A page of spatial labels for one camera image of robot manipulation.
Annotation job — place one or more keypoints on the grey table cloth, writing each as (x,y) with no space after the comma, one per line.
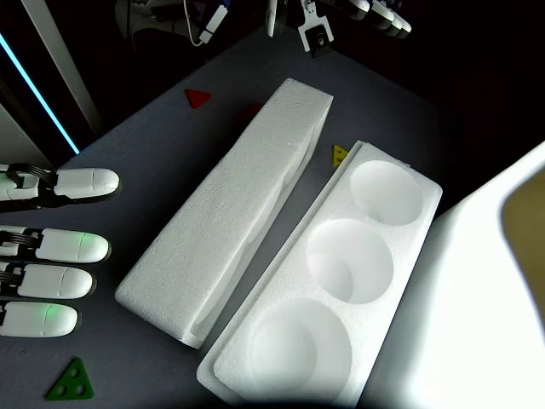
(170,149)

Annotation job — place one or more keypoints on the white styrofoam lid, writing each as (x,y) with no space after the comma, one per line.
(238,204)

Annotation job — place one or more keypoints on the red triangle block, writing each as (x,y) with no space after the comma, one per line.
(196,98)

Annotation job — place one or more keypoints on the white upright post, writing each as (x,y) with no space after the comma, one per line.
(64,64)

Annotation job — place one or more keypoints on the cyan light strip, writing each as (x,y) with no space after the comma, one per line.
(38,93)

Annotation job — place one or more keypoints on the orange toy croissant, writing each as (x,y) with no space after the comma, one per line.
(247,115)

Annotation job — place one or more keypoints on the white curved stand base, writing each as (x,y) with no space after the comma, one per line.
(142,26)

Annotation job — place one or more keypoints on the white styrofoam tray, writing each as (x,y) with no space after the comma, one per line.
(383,264)

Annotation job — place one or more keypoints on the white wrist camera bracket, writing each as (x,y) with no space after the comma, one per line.
(317,40)

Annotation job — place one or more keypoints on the green triangle block with holes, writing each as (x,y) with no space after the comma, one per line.
(71,383)

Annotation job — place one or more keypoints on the large white robot body shell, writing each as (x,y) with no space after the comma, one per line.
(460,298)

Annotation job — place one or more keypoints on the yellow triangle block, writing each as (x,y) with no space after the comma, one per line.
(339,155)

